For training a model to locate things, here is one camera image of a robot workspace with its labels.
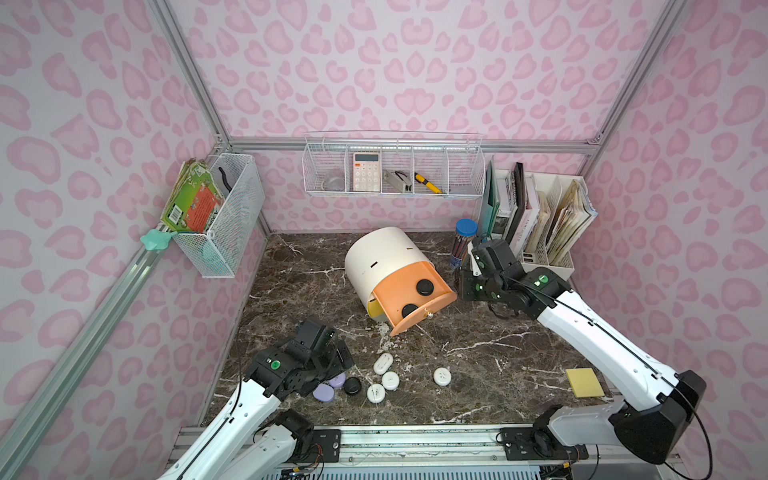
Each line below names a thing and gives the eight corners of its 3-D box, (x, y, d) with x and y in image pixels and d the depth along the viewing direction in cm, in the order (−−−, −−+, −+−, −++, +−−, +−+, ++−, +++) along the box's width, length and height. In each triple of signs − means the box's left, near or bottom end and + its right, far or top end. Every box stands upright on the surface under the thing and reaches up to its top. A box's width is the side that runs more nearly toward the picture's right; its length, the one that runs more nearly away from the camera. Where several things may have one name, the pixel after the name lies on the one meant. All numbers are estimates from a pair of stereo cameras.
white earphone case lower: (366, 403, 81) (366, 401, 80) (367, 385, 84) (367, 383, 83) (385, 403, 81) (385, 401, 80) (385, 385, 84) (385, 383, 83)
